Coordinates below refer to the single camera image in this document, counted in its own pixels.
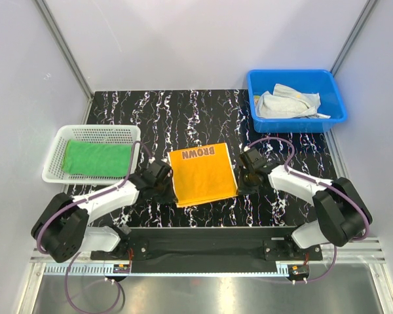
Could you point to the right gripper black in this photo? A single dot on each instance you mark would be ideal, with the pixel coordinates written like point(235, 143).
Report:
point(242, 186)

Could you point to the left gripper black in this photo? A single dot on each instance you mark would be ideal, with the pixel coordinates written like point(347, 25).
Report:
point(170, 197)

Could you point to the brown yellow towel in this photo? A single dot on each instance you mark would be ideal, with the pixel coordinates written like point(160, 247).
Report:
point(202, 174)

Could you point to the light grey towel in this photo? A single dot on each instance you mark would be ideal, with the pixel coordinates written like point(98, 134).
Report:
point(286, 103)

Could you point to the green microfiber towel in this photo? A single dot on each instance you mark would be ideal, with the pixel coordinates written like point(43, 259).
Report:
point(96, 159)

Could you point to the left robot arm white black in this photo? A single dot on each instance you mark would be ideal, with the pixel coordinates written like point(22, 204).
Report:
point(64, 228)

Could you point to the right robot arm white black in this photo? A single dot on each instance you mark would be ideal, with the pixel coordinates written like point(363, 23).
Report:
point(341, 214)

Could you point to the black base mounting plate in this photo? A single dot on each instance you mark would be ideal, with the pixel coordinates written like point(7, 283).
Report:
point(199, 251)

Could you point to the black marble pattern mat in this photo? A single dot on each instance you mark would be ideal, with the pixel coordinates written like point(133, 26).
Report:
point(176, 119)

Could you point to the left small circuit board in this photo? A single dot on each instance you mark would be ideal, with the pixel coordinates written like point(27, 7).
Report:
point(121, 268)

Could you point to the small circuit board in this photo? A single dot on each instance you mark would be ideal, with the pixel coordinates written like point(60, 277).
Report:
point(121, 268)
point(299, 270)

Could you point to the white perforated plastic basket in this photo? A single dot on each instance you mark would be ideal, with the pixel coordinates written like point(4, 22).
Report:
point(107, 134)

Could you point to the blue plastic bin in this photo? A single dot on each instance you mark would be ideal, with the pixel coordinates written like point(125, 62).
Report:
point(310, 81)

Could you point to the right small circuit board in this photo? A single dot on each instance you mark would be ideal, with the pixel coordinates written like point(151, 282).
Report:
point(299, 270)

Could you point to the aluminium rail front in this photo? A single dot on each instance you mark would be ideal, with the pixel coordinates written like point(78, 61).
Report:
point(367, 251)

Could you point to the left aluminium frame post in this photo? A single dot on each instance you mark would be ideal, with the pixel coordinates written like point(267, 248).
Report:
point(59, 39)

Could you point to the aluminium frame post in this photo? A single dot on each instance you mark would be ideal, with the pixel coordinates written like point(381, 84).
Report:
point(59, 39)
point(354, 34)

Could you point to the right aluminium frame post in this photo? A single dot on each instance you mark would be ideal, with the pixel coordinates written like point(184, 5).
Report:
point(354, 34)

